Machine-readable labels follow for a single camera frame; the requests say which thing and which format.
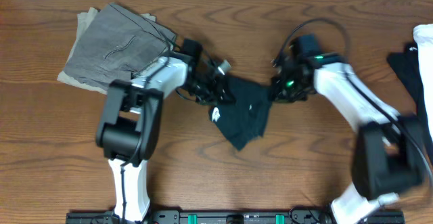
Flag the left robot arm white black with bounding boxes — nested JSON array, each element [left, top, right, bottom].
[[96, 51, 231, 223]]

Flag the folded grey shorts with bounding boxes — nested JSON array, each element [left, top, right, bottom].
[[63, 3, 177, 90]]

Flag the black t-shirt white logo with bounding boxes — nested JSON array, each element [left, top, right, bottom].
[[208, 76, 272, 151]]

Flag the folded beige garment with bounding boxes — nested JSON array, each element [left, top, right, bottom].
[[56, 7, 157, 94]]

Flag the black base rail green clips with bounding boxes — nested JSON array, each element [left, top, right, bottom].
[[65, 207, 406, 224]]

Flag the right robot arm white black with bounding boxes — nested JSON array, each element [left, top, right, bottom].
[[272, 51, 432, 223]]

